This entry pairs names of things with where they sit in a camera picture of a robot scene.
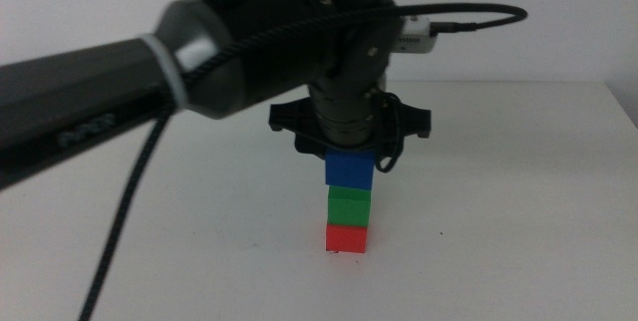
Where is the blue cube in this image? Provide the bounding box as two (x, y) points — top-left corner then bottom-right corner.
(324, 150), (376, 191)

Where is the green cube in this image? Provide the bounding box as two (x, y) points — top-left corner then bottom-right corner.
(327, 185), (373, 228)

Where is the red cube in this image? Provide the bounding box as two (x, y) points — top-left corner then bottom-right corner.
(325, 224), (369, 254)

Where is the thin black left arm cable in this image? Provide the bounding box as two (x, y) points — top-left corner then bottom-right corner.
(372, 90), (406, 174)

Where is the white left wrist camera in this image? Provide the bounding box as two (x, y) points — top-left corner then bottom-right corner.
(393, 15), (433, 55)

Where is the braided black left arm cable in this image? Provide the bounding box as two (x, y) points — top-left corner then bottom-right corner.
(77, 2), (529, 321)

